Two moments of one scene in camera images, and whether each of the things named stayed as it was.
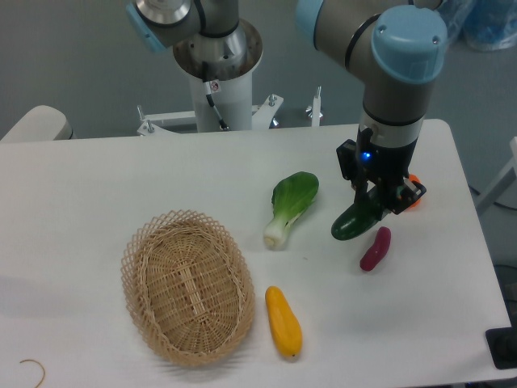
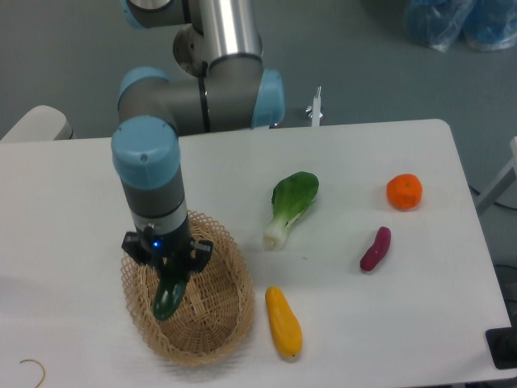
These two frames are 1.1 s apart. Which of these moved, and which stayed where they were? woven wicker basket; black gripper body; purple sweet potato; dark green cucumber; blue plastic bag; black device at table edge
Moved: dark green cucumber; black gripper body
Stayed: woven wicker basket; blue plastic bag; purple sweet potato; black device at table edge
